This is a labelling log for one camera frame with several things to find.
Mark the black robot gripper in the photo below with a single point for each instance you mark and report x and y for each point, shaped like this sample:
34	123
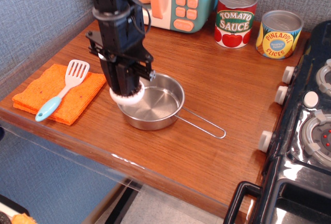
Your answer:
121	35

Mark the white toy mushroom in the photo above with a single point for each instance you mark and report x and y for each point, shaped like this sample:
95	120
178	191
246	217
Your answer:
128	100

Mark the small metal pot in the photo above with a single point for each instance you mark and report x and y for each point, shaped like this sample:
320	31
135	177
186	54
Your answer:
160	107

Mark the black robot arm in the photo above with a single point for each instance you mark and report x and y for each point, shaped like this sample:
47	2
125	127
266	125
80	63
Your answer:
113	6

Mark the white and blue spatula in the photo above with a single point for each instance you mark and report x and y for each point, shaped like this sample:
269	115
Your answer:
76	72

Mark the orange folded cloth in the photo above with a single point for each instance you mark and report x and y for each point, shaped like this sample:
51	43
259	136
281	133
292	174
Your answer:
49	84

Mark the teal toy microwave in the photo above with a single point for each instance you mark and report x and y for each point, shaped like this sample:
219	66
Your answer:
181	1

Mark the tomato sauce can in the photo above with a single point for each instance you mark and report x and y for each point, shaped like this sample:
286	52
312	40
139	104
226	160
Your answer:
234	21

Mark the white stove knob lower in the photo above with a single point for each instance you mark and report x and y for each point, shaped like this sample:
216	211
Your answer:
265	140

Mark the white stove knob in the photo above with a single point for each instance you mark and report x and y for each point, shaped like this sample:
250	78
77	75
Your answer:
265	140
288	74
281	94

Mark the white stove knob middle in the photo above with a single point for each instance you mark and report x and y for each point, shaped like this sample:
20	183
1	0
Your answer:
281	94

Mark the pineapple slices can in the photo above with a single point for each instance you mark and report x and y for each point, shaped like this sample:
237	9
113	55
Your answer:
278	34

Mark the white stove knob upper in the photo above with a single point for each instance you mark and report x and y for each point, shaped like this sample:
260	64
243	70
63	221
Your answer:
288	74

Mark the orange object at corner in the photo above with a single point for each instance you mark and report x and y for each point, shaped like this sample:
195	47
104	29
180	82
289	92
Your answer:
22	219

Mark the black toy stove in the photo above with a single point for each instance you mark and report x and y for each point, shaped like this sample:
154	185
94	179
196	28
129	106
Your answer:
296	174

